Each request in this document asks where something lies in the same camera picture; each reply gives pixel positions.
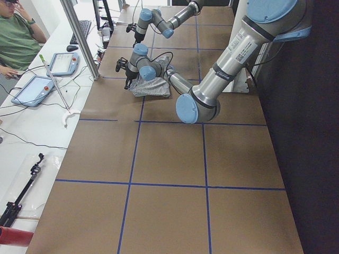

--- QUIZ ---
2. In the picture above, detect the black keyboard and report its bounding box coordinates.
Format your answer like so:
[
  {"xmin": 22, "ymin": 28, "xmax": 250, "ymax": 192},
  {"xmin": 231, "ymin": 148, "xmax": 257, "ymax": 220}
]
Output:
[{"xmin": 69, "ymin": 20, "xmax": 92, "ymax": 45}]

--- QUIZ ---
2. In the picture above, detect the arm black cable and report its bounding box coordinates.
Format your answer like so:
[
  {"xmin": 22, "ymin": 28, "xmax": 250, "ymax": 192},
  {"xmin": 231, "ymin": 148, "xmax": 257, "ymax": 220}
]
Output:
[{"xmin": 150, "ymin": 51, "xmax": 175, "ymax": 80}]

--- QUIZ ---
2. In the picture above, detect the white mounting pedestal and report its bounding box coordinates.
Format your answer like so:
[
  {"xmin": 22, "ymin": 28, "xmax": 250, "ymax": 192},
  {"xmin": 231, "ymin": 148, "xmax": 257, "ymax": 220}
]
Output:
[{"xmin": 223, "ymin": 0, "xmax": 249, "ymax": 93}]

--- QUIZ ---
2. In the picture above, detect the reacher grabber stick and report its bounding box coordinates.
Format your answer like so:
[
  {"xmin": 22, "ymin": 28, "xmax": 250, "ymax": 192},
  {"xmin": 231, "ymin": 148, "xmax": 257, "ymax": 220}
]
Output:
[{"xmin": 39, "ymin": 54, "xmax": 81, "ymax": 128}]

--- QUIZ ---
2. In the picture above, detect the red cylinder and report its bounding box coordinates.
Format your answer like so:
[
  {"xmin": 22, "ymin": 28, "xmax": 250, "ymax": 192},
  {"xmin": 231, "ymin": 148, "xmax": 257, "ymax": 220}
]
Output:
[{"xmin": 1, "ymin": 226, "xmax": 34, "ymax": 247}]

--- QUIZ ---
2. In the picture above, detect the black tripod stick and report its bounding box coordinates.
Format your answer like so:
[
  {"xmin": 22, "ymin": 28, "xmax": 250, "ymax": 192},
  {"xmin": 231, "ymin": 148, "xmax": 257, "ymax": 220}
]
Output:
[{"xmin": 1, "ymin": 153, "xmax": 44, "ymax": 228}]

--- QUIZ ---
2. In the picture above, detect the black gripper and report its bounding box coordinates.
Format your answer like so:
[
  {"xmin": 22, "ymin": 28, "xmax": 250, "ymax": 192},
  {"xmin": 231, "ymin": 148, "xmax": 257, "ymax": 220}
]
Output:
[
  {"xmin": 134, "ymin": 32, "xmax": 145, "ymax": 45},
  {"xmin": 124, "ymin": 67, "xmax": 137, "ymax": 89}
]

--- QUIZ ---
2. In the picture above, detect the aluminium frame post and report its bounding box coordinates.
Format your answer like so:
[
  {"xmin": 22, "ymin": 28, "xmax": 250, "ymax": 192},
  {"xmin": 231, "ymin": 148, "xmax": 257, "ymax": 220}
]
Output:
[{"xmin": 60, "ymin": 0, "xmax": 100, "ymax": 80}]

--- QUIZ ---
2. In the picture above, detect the near teach pendant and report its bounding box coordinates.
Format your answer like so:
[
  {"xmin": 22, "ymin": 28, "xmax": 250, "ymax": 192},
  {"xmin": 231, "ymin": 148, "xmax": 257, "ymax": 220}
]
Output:
[{"xmin": 11, "ymin": 76, "xmax": 55, "ymax": 107}]

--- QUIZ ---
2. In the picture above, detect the black computer mouse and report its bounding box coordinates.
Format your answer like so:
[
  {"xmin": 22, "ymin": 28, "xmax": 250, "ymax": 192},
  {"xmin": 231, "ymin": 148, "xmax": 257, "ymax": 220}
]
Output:
[{"xmin": 66, "ymin": 44, "xmax": 78, "ymax": 52}]

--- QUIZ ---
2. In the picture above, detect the seated person green shirt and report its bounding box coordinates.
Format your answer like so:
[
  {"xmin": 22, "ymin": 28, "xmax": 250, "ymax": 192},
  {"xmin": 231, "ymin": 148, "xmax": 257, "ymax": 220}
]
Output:
[{"xmin": 1, "ymin": 1, "xmax": 47, "ymax": 79}]

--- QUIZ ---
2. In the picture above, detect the striped polo shirt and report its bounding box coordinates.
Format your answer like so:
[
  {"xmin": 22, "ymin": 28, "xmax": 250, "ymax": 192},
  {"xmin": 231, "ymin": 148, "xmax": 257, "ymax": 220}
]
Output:
[{"xmin": 128, "ymin": 66, "xmax": 171, "ymax": 97}]

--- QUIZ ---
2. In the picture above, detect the teach pendant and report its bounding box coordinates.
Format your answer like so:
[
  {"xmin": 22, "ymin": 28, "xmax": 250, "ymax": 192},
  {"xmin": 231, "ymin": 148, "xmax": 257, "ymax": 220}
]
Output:
[
  {"xmin": 11, "ymin": 76, "xmax": 55, "ymax": 107},
  {"xmin": 48, "ymin": 52, "xmax": 79, "ymax": 77}
]

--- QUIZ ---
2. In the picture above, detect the far teach pendant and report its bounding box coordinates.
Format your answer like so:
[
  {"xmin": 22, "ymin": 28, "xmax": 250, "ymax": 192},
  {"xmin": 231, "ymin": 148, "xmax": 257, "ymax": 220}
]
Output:
[{"xmin": 48, "ymin": 52, "xmax": 79, "ymax": 77}]

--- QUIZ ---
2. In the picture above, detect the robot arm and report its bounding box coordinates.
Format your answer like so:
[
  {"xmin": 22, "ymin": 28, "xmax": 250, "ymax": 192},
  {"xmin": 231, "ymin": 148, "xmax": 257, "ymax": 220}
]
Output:
[
  {"xmin": 129, "ymin": 0, "xmax": 204, "ymax": 47},
  {"xmin": 115, "ymin": 1, "xmax": 314, "ymax": 124}
]

